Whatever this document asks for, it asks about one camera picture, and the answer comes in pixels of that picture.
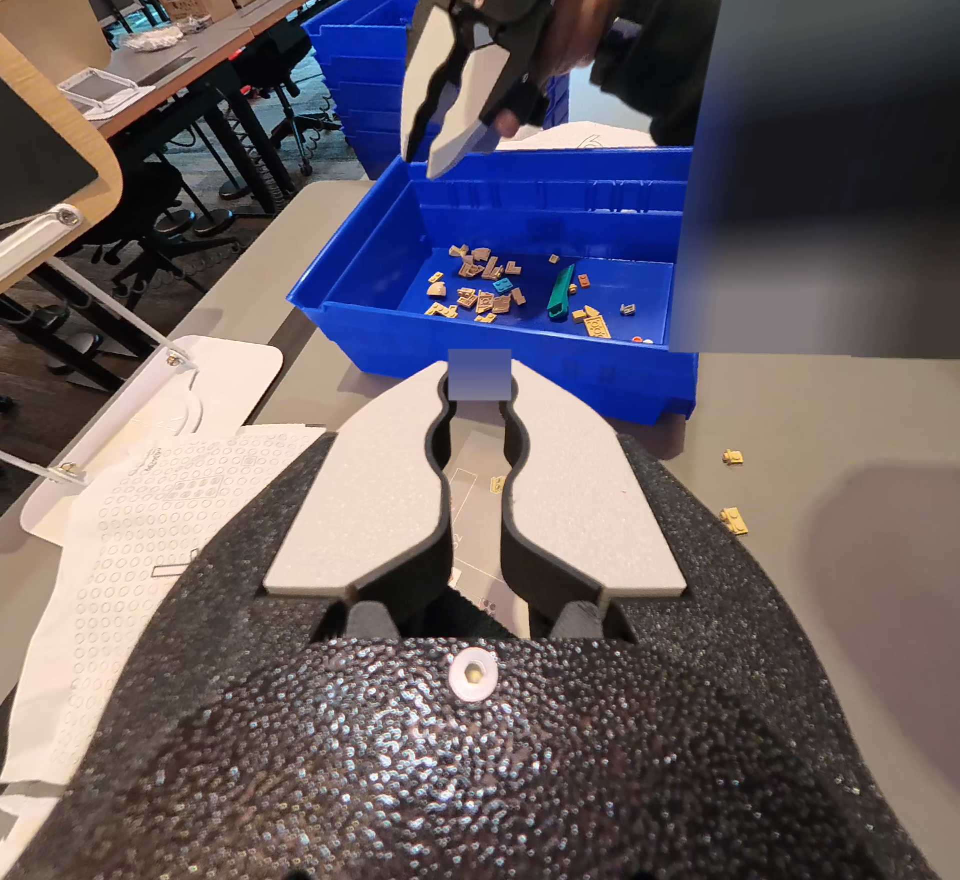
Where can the small tan brick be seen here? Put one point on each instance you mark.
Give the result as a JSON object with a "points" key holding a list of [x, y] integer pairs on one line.
{"points": [[735, 520], [733, 456]]}

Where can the white tray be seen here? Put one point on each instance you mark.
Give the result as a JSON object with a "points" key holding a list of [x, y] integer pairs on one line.
{"points": [[97, 88]]}

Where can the pile of tan bricks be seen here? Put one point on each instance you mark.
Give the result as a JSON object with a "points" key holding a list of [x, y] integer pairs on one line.
{"points": [[480, 295]]}

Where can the grey brick instruction booklet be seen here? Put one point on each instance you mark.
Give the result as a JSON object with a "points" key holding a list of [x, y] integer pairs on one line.
{"points": [[480, 557]]}

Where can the person's right forearm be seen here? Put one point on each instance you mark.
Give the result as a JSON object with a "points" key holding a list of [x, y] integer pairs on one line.
{"points": [[675, 47]]}

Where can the clear plastic bag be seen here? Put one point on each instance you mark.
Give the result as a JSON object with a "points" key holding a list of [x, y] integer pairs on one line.
{"points": [[154, 38]]}

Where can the wooden desk divider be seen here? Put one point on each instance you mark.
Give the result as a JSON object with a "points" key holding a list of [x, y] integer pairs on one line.
{"points": [[45, 99], [52, 9]]}

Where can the green brick separator tool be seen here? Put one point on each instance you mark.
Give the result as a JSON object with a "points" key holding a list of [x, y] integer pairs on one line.
{"points": [[561, 293]]}

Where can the blue plastic bin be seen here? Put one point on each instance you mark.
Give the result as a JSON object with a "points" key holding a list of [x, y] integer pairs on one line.
{"points": [[375, 340]]}

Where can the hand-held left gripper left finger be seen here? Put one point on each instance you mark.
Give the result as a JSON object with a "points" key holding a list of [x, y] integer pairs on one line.
{"points": [[367, 512]]}

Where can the stack of blue bins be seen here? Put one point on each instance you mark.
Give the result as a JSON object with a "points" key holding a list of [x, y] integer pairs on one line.
{"points": [[375, 54]]}

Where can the large white printed paper bag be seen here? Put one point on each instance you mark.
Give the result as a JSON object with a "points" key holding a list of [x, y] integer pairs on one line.
{"points": [[150, 520]]}

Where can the wood-edged office table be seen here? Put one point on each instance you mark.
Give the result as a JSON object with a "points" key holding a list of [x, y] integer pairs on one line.
{"points": [[172, 62]]}

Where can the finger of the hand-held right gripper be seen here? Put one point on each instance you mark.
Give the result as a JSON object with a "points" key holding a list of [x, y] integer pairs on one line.
{"points": [[424, 77], [476, 107]]}

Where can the black office chair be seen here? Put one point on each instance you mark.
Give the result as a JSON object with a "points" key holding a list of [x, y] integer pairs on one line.
{"points": [[165, 212], [300, 114]]}

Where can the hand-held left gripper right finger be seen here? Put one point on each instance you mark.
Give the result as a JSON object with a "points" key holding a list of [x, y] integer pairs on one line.
{"points": [[592, 512]]}

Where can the grey desk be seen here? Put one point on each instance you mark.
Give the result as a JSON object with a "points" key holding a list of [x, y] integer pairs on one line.
{"points": [[787, 407]]}

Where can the white stand base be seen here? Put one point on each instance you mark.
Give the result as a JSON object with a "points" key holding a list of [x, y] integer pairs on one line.
{"points": [[225, 385]]}

